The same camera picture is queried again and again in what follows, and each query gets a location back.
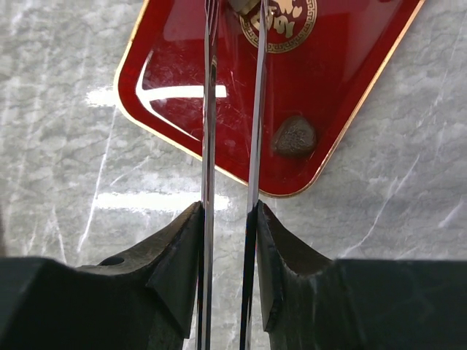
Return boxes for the metal tweezers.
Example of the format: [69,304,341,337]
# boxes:
[196,1,269,349]

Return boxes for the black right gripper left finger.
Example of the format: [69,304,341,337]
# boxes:
[1,202,203,349]

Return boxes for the red tin tray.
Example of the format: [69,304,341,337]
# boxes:
[114,1,422,197]

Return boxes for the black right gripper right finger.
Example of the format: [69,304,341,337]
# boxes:
[257,203,466,349]

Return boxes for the dark round chocolate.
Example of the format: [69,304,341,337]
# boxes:
[271,115,317,158]

